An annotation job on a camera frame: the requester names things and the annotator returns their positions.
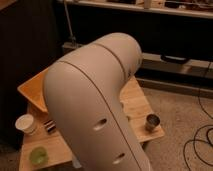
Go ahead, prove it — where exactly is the yellow plastic bin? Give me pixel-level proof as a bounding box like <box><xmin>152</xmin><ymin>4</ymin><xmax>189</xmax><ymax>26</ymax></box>
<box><xmin>18</xmin><ymin>69</ymin><xmax>47</xmax><ymax>112</ymax></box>

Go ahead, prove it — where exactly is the green plastic cup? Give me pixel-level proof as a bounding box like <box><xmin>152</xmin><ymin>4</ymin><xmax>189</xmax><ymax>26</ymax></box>
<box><xmin>29</xmin><ymin>147</ymin><xmax>48</xmax><ymax>166</ymax></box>

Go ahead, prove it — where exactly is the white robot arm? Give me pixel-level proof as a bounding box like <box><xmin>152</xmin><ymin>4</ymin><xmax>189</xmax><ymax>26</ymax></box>
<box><xmin>43</xmin><ymin>33</ymin><xmax>152</xmax><ymax>171</ymax></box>

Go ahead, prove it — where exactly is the metal pole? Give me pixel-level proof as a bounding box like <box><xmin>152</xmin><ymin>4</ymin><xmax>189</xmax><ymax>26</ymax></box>
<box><xmin>63</xmin><ymin>0</ymin><xmax>76</xmax><ymax>45</ymax></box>

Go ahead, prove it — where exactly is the shelf with clutter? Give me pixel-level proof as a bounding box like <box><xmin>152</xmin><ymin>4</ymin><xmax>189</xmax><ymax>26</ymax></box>
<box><xmin>57</xmin><ymin>0</ymin><xmax>213</xmax><ymax>19</ymax></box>

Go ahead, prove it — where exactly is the white paper cup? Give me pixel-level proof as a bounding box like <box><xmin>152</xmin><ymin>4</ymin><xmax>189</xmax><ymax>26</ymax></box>
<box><xmin>15</xmin><ymin>114</ymin><xmax>37</xmax><ymax>134</ymax></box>

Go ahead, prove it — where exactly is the grey metal rail base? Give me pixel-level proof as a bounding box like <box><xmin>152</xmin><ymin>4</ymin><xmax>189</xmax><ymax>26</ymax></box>
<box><xmin>62</xmin><ymin>41</ymin><xmax>213</xmax><ymax>81</ymax></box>

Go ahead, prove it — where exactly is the metal cup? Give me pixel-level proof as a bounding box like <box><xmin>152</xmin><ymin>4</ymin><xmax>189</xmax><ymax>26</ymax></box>
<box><xmin>145</xmin><ymin>114</ymin><xmax>160</xmax><ymax>132</ymax></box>

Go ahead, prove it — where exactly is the wooden table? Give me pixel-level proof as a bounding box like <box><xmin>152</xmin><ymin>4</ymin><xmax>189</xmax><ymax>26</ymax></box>
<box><xmin>19</xmin><ymin>78</ymin><xmax>165</xmax><ymax>171</ymax></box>

